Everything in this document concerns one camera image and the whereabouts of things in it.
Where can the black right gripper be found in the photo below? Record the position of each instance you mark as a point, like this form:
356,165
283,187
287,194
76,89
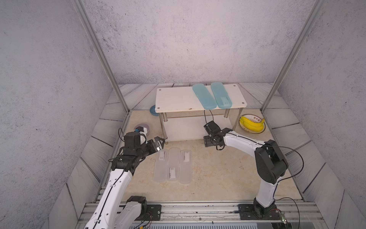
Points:
206,139

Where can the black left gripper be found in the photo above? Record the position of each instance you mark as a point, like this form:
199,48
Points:
158,146

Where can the plain teal pencil case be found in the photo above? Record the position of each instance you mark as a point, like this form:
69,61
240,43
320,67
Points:
206,99

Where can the clear pencil case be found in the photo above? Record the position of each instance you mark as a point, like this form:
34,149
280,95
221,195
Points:
173,164
186,167
161,166

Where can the teal pencil case with label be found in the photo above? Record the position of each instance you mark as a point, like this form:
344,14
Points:
221,95

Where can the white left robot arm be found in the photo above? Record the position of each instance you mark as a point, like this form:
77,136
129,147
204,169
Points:
105,216

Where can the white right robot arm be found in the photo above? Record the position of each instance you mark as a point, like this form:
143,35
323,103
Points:
271,163

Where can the white two-tier shelf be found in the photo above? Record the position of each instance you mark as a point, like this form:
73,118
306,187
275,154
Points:
182,116

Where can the lilac ceramic bowl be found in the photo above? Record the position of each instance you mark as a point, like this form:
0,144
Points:
142,127

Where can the blue ceramic bowl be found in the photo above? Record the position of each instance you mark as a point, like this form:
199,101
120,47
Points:
153,111

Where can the yellow banana bunch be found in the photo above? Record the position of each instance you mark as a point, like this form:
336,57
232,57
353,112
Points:
251,125

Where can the white patterned plate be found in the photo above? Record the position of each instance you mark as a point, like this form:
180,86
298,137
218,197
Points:
254,118

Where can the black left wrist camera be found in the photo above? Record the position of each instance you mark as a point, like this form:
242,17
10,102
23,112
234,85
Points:
134,140

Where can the left aluminium frame post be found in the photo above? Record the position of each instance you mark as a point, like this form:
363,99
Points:
104,139

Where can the aluminium frame post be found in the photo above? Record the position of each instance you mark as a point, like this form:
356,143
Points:
104,139
305,161

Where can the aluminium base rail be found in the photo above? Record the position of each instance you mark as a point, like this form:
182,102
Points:
219,202

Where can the right aluminium frame post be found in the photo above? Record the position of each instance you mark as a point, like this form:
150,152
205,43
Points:
305,161

